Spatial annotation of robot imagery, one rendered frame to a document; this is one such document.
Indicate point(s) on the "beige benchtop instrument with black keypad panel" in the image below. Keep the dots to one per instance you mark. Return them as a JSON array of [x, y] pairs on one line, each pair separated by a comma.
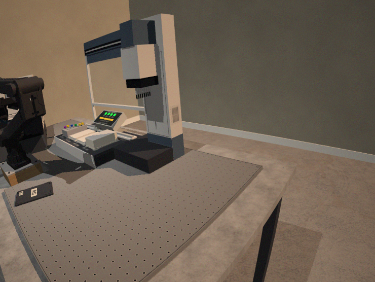
[[34, 136]]

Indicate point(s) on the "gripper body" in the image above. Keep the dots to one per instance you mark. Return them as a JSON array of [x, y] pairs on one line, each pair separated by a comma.
[[4, 117]]

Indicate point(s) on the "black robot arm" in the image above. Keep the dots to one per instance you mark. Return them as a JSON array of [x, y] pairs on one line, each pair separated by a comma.
[[20, 91]]

